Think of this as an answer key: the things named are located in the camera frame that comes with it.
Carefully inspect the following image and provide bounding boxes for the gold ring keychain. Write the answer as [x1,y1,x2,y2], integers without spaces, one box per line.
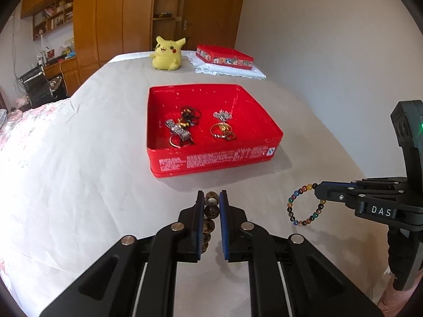
[210,122,237,141]

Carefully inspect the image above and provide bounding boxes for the black office chair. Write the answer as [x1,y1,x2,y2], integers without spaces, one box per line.
[18,65,56,108]

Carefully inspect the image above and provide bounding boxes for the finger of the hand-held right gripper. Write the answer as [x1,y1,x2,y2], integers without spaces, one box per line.
[322,178,409,191]
[314,184,409,207]

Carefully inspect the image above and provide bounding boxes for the brown large bead bracelet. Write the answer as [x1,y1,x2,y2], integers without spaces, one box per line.
[202,190,221,255]

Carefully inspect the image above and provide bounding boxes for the red decorated tin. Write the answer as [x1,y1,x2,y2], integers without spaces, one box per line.
[195,44,254,71]

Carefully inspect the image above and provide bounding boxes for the wooden door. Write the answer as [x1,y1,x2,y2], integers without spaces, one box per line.
[178,0,247,53]

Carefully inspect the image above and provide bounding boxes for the wooden wardrobe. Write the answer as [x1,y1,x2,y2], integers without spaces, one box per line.
[73,0,156,71]

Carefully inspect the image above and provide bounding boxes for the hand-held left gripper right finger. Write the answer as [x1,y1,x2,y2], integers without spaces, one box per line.
[218,190,384,317]

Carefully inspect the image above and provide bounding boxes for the dark bead bracelet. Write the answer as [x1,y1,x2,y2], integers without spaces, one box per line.
[180,106,202,129]

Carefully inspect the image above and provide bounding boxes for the white folded towel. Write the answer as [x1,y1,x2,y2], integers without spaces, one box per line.
[185,51,267,80]

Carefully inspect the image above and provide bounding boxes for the red tin box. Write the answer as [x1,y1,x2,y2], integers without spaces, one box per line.
[146,84,284,178]

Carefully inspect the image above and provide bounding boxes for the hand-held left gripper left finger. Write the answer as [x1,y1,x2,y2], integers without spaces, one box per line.
[39,190,205,317]

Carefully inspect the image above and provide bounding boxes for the yellow plush toy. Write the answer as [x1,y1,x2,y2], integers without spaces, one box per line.
[151,36,186,71]

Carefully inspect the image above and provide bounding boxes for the pink floral blanket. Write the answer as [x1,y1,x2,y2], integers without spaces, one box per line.
[0,98,80,159]

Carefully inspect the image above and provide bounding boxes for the wooden bookshelf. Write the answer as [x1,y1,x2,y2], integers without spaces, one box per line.
[20,0,75,42]

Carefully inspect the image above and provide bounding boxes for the multicolour bead bracelet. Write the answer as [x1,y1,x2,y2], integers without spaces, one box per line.
[286,183,326,227]

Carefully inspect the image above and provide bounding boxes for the wooden desk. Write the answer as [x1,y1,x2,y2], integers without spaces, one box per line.
[43,56,82,97]

